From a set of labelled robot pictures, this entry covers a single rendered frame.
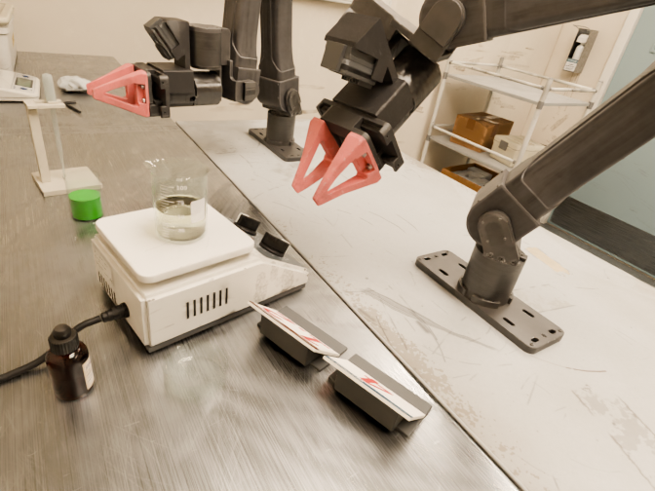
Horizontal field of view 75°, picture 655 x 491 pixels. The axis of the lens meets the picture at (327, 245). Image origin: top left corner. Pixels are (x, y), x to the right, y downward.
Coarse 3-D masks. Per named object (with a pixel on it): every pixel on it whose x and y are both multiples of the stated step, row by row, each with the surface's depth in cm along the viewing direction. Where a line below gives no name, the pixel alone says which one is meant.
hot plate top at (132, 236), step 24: (120, 216) 44; (144, 216) 45; (216, 216) 47; (120, 240) 41; (144, 240) 41; (216, 240) 43; (240, 240) 44; (144, 264) 38; (168, 264) 38; (192, 264) 39
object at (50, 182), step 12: (36, 108) 59; (48, 108) 60; (36, 120) 61; (36, 132) 61; (36, 144) 62; (36, 156) 63; (48, 168) 64; (72, 168) 71; (84, 168) 71; (36, 180) 65; (48, 180) 65; (60, 180) 66; (48, 192) 63; (60, 192) 64
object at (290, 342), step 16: (256, 304) 44; (272, 320) 41; (304, 320) 47; (272, 336) 43; (288, 336) 42; (320, 336) 45; (288, 352) 43; (304, 352) 41; (320, 352) 40; (336, 352) 44; (320, 368) 42
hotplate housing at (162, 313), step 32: (96, 256) 44; (256, 256) 45; (128, 288) 39; (160, 288) 38; (192, 288) 40; (224, 288) 43; (256, 288) 46; (288, 288) 50; (128, 320) 42; (160, 320) 39; (192, 320) 42; (224, 320) 45
